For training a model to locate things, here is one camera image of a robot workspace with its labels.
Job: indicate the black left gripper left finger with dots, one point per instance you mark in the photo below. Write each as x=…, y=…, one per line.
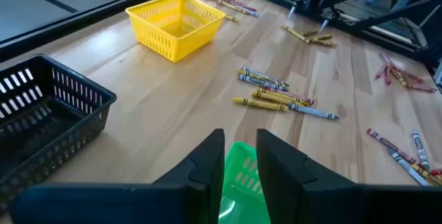
x=203, y=182

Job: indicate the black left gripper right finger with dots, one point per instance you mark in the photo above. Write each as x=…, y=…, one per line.
x=283, y=182

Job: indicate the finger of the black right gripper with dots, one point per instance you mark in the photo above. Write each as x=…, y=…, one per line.
x=324, y=24
x=293, y=11

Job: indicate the short yellow crayon piece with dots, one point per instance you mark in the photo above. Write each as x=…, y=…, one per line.
x=231, y=18

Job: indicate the green plastic basket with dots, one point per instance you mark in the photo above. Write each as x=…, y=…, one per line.
x=241, y=182

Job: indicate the yellow plastic basket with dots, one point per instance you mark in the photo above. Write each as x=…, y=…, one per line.
x=193, y=40

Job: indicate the black plastic basket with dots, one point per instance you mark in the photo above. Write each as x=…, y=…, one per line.
x=69, y=144

